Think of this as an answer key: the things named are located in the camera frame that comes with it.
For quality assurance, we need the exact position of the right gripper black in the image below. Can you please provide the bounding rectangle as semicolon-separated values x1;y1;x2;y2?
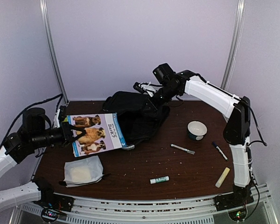
140;84;179;113

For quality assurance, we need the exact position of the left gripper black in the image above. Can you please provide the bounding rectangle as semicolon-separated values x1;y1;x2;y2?
30;121;86;148

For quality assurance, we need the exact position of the dog picture book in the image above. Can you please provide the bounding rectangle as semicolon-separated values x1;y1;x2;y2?
66;113;127;157

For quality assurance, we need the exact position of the white pouch with zipper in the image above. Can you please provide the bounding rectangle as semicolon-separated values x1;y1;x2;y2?
58;156;110;188

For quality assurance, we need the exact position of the black student backpack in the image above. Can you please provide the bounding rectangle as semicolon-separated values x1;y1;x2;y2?
101;91;170;146

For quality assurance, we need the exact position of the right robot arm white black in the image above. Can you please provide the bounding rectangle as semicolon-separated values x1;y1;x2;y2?
139;63;255;206

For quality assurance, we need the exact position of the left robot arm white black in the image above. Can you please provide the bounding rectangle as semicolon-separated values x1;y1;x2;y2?
0;94;86;212

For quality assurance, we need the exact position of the white blue ceramic bowl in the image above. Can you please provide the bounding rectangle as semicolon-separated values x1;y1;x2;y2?
187;121;208;141

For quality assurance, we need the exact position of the green capped white marker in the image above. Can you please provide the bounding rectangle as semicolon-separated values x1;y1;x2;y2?
170;144;195;155

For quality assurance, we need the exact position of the blue capped white marker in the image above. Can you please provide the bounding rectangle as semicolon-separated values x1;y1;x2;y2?
212;141;229;161

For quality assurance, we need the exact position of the white green glue stick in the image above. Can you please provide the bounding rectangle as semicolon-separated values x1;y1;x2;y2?
150;176;169;184

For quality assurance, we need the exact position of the pale yellow highlighter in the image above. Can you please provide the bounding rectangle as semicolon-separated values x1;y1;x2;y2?
215;167;230;188

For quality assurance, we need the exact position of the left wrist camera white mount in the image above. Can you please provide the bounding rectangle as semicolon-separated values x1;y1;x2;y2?
52;105;67;128

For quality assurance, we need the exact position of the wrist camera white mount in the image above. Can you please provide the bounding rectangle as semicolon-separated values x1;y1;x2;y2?
133;82;157;97
52;105;67;128

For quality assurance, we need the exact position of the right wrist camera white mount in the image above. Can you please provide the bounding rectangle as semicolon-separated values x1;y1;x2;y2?
133;82;157;97

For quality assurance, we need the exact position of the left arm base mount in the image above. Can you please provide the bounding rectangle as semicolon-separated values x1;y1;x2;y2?
34;194;75;212

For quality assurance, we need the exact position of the right aluminium frame post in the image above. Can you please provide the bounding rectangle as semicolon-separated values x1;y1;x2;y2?
221;0;245;90

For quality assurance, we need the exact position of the aluminium frame post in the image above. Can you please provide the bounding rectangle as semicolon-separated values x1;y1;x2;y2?
39;0;69;104
221;0;245;90

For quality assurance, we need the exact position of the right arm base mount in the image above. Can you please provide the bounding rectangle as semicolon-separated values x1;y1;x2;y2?
214;193;254;211

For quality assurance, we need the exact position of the left aluminium frame post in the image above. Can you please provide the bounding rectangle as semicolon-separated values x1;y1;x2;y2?
39;0;69;104

